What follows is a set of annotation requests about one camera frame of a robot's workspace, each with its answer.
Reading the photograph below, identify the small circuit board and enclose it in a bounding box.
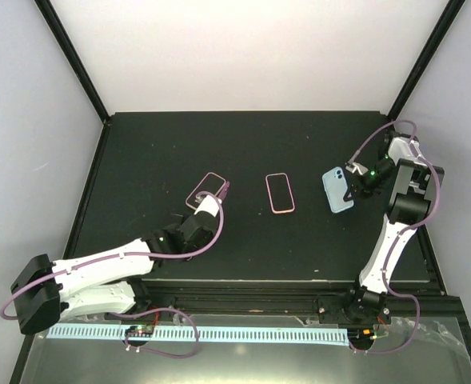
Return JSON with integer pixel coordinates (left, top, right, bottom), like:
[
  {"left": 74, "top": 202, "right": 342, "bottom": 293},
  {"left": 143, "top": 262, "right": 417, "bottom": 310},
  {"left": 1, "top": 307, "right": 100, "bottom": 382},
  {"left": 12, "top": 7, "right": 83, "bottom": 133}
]
[
  {"left": 125, "top": 325, "right": 154, "bottom": 338},
  {"left": 355, "top": 329, "right": 389, "bottom": 340}
]

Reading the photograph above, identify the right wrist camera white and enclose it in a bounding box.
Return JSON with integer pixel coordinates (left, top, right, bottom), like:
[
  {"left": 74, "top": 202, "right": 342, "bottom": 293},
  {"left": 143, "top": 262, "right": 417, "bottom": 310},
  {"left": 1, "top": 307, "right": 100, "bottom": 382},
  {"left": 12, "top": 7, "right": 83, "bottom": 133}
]
[{"left": 345, "top": 162, "right": 368, "bottom": 175}]

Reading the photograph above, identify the black frame post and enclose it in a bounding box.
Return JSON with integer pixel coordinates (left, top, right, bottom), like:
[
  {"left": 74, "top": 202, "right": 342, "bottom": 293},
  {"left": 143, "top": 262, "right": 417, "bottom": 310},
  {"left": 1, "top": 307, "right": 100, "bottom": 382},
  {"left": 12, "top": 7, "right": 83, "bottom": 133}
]
[
  {"left": 387, "top": 0, "right": 465, "bottom": 120},
  {"left": 34, "top": 0, "right": 110, "bottom": 123}
]

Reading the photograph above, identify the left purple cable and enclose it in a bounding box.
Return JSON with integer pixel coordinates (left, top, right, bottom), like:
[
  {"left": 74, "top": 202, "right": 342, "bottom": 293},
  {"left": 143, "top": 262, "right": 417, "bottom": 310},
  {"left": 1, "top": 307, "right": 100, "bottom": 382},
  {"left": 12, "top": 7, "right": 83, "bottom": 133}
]
[{"left": 0, "top": 191, "right": 225, "bottom": 358}]

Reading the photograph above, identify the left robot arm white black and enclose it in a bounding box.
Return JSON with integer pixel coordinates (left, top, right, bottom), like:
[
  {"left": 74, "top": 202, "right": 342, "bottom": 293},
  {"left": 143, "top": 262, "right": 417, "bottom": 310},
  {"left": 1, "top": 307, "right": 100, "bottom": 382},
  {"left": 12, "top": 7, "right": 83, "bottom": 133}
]
[{"left": 0, "top": 181, "right": 230, "bottom": 335}]

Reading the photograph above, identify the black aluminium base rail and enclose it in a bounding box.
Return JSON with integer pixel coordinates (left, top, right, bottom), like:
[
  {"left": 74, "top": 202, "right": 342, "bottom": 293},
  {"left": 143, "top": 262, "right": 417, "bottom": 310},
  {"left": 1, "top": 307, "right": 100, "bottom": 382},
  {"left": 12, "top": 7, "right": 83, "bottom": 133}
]
[{"left": 110, "top": 279, "right": 444, "bottom": 321}]

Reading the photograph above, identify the right rear black frame post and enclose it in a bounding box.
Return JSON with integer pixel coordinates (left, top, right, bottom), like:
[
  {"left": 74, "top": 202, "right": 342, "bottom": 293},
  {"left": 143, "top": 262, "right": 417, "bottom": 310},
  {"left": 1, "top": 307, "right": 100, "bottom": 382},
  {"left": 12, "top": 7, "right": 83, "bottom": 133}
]
[{"left": 387, "top": 0, "right": 465, "bottom": 120}]

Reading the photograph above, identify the light blue phone case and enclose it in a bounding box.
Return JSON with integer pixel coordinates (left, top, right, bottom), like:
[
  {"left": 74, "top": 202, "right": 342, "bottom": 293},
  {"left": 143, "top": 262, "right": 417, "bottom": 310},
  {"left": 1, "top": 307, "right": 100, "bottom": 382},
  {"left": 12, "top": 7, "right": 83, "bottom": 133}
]
[{"left": 321, "top": 166, "right": 354, "bottom": 214}]

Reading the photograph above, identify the left rear black frame post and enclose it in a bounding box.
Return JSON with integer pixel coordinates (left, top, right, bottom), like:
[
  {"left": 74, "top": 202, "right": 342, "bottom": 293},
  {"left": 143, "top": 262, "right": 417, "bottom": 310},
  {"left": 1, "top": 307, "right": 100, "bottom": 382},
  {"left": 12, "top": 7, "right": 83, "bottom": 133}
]
[{"left": 34, "top": 0, "right": 110, "bottom": 123}]

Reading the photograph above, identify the pink phone case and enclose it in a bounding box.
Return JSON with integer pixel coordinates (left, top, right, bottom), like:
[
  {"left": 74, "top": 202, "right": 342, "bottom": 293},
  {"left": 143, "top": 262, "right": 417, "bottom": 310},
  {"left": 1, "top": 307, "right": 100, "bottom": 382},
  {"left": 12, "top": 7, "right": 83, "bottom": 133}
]
[{"left": 185, "top": 172, "right": 226, "bottom": 210}]

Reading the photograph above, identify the right small circuit board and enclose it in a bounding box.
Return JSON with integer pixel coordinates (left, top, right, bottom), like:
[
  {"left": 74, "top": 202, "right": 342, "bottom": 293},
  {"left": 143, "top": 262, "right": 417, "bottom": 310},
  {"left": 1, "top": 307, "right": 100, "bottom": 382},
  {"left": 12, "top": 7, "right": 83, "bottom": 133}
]
[{"left": 355, "top": 329, "right": 389, "bottom": 340}]

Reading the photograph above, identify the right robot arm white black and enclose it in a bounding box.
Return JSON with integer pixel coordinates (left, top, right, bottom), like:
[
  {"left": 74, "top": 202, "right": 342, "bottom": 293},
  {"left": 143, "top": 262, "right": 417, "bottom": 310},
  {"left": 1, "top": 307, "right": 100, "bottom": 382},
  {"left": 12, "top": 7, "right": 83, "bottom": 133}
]
[{"left": 342, "top": 130, "right": 445, "bottom": 324}]

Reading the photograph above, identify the left small circuit board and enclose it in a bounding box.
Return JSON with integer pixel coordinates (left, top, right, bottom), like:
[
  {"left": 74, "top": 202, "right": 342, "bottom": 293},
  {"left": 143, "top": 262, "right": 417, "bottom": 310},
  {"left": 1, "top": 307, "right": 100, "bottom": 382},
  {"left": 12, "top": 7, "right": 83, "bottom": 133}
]
[{"left": 125, "top": 325, "right": 154, "bottom": 338}]

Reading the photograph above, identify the white slotted cable duct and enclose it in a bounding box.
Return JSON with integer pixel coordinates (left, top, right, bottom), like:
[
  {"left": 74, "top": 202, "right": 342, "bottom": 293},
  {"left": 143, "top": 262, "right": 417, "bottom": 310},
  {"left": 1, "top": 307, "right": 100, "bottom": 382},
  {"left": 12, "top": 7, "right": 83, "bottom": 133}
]
[{"left": 46, "top": 323, "right": 349, "bottom": 346}]

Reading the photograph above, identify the pink cased phone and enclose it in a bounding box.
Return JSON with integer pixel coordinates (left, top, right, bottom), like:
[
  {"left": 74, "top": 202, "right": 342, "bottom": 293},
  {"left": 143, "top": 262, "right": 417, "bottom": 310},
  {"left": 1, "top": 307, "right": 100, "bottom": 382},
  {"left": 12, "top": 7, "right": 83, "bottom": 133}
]
[{"left": 265, "top": 173, "right": 295, "bottom": 214}]

